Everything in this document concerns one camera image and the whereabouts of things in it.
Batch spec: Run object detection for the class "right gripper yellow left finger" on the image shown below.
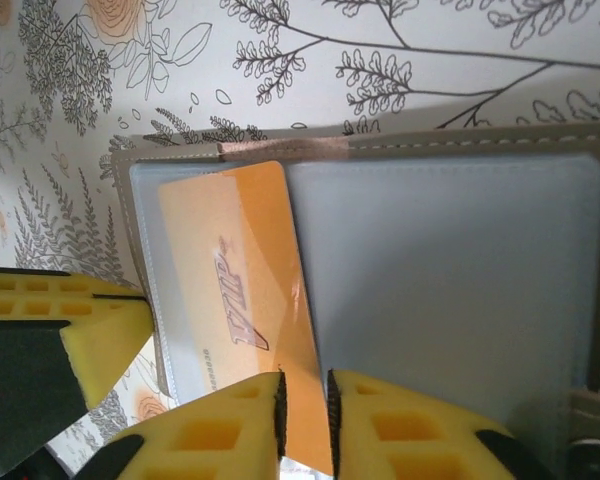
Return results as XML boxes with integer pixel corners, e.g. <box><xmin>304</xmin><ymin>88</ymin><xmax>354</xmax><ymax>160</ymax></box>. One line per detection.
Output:
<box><xmin>79</xmin><ymin>370</ymin><xmax>288</xmax><ymax>480</ymax></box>

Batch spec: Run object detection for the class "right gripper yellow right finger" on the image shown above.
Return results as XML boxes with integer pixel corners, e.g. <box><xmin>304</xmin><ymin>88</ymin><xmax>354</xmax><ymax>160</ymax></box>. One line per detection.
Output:
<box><xmin>326</xmin><ymin>368</ymin><xmax>552</xmax><ymax>480</ymax></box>

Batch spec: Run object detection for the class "orange VIP card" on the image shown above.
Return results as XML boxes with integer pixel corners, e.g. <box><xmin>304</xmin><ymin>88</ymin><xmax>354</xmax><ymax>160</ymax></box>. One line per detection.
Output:
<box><xmin>157</xmin><ymin>159</ymin><xmax>335</xmax><ymax>476</ymax></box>

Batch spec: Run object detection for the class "taupe leather card holder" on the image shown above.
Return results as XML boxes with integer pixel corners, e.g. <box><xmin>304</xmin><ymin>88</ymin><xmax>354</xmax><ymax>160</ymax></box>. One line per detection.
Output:
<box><xmin>110</xmin><ymin>125</ymin><xmax>600</xmax><ymax>480</ymax></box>

